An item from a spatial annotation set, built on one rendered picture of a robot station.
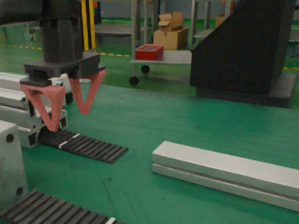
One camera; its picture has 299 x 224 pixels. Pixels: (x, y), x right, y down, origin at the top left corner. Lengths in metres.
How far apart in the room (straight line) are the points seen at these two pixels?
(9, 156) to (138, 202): 0.16
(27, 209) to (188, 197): 0.19
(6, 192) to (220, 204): 0.24
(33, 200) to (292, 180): 0.28
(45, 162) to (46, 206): 0.16
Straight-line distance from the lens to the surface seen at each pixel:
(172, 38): 5.46
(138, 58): 3.53
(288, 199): 0.43
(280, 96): 0.81
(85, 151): 0.52
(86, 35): 3.82
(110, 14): 9.24
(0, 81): 0.66
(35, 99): 0.50
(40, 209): 0.35
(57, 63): 0.48
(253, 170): 0.43
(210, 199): 0.42
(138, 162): 0.49
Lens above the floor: 1.02
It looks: 26 degrees down
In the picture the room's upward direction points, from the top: 3 degrees counter-clockwise
